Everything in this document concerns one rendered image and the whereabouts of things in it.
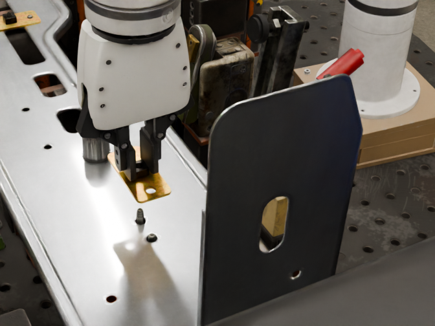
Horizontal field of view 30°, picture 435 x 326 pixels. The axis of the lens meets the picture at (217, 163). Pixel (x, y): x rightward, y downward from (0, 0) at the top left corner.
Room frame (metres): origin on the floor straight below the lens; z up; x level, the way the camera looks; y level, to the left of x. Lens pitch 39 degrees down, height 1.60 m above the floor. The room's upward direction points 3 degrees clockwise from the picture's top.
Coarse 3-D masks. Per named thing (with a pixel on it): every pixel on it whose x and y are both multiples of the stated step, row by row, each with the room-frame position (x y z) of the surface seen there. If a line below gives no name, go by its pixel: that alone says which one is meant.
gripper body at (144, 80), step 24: (96, 48) 0.60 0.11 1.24; (120, 48) 0.60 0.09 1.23; (144, 48) 0.61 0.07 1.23; (168, 48) 0.63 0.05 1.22; (96, 72) 0.60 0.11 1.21; (120, 72) 0.60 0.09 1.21; (144, 72) 0.61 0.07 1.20; (168, 72) 0.63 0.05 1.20; (96, 96) 0.60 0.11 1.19; (120, 96) 0.60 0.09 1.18; (144, 96) 0.61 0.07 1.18; (168, 96) 0.63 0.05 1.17; (96, 120) 0.60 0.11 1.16; (120, 120) 0.60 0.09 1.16; (144, 120) 0.62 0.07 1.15
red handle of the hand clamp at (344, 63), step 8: (344, 56) 0.76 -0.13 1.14; (352, 56) 0.76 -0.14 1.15; (360, 56) 0.76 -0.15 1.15; (336, 64) 0.75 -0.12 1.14; (344, 64) 0.75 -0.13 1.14; (352, 64) 0.75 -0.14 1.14; (360, 64) 0.76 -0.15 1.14; (328, 72) 0.75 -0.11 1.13; (336, 72) 0.75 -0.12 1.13; (344, 72) 0.75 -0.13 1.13; (352, 72) 0.75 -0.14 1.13
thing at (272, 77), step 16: (256, 16) 0.70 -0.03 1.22; (272, 16) 0.72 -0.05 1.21; (288, 16) 0.72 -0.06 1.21; (256, 32) 0.69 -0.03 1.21; (272, 32) 0.71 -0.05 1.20; (288, 32) 0.70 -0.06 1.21; (272, 48) 0.72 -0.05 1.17; (288, 48) 0.70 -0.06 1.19; (256, 64) 0.72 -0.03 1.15; (272, 64) 0.72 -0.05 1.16; (288, 64) 0.70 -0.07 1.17; (256, 80) 0.72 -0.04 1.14; (272, 80) 0.70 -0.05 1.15; (288, 80) 0.70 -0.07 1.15; (256, 96) 0.72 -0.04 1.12
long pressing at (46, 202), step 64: (0, 64) 0.93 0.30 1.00; (64, 64) 0.93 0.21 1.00; (0, 128) 0.79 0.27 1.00; (64, 128) 0.79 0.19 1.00; (0, 192) 0.68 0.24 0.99; (64, 192) 0.67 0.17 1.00; (128, 192) 0.68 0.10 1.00; (192, 192) 0.69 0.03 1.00; (64, 256) 0.58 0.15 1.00; (128, 256) 0.58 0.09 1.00; (192, 256) 0.59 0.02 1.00; (64, 320) 0.50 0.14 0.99; (128, 320) 0.50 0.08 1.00; (192, 320) 0.50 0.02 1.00
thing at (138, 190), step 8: (136, 152) 0.67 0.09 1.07; (112, 160) 0.65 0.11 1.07; (136, 160) 0.65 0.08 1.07; (136, 168) 0.63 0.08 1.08; (144, 168) 0.63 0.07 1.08; (120, 176) 0.63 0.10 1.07; (144, 176) 0.63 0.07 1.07; (152, 176) 0.63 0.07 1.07; (160, 176) 0.63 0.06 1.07; (128, 184) 0.62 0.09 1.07; (136, 184) 0.62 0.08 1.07; (144, 184) 0.62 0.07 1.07; (152, 184) 0.62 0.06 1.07; (160, 184) 0.62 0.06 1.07; (136, 192) 0.60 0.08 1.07; (144, 192) 0.61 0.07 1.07; (160, 192) 0.61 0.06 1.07; (168, 192) 0.61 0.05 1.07; (136, 200) 0.59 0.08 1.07; (144, 200) 0.59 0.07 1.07; (152, 200) 0.60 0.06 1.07
